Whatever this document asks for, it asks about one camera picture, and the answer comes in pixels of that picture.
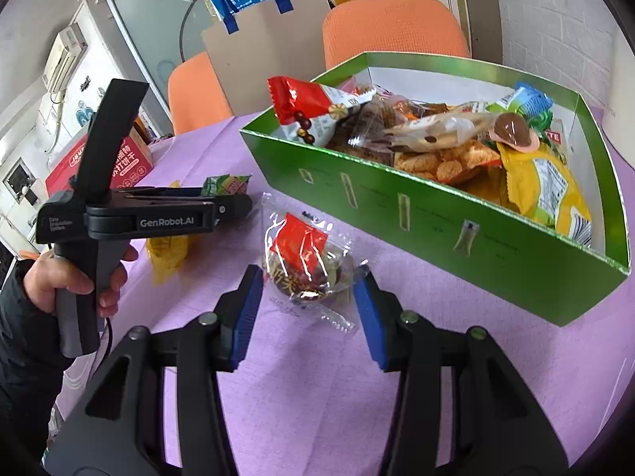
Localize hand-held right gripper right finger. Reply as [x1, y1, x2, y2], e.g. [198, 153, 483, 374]
[353, 265, 569, 476]

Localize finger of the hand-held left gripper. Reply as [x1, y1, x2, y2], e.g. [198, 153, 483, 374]
[119, 193, 254, 219]
[114, 186, 214, 198]

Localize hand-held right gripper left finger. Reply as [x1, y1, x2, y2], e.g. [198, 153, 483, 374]
[47, 264, 265, 476]

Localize small green snack packet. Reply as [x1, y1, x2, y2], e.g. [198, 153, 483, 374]
[200, 173, 252, 198]

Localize plain yellow snack packet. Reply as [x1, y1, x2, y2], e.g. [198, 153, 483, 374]
[145, 181, 193, 286]

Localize clear packet with red label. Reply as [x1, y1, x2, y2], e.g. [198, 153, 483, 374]
[259, 192, 372, 334]

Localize green cardboard box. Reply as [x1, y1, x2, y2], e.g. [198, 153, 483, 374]
[239, 51, 633, 328]

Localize red and white snack packet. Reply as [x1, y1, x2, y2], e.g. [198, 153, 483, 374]
[268, 76, 364, 148]

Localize clear brown cake packet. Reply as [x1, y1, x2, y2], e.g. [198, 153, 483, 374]
[325, 102, 398, 162]

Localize red round cracker packet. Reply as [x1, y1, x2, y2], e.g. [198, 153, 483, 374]
[393, 140, 503, 185]

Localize clear chocolate biscuit packet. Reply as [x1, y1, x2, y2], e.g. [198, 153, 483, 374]
[381, 110, 541, 155]

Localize yellow barcode snack packet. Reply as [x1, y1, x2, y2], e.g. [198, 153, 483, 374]
[497, 140, 595, 250]

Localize blue foil candy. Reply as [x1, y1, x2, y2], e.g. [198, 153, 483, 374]
[489, 81, 555, 121]

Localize person's left hand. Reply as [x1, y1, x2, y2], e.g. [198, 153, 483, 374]
[25, 243, 140, 318]

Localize red cracker box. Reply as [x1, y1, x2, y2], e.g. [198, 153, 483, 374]
[44, 126, 154, 199]

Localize orange chair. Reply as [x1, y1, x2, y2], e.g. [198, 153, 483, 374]
[322, 0, 471, 70]
[167, 52, 234, 134]

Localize purple tablecloth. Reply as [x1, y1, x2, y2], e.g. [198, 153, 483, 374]
[54, 106, 635, 476]

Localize frosted glass door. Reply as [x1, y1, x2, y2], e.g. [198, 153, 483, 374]
[99, 0, 219, 110]

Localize white air conditioner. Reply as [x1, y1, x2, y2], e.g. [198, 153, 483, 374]
[42, 22, 87, 92]

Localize black cable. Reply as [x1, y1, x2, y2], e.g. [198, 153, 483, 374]
[100, 315, 116, 358]

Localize brown paper bag blue handles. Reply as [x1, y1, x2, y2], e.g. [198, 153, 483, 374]
[201, 0, 331, 115]

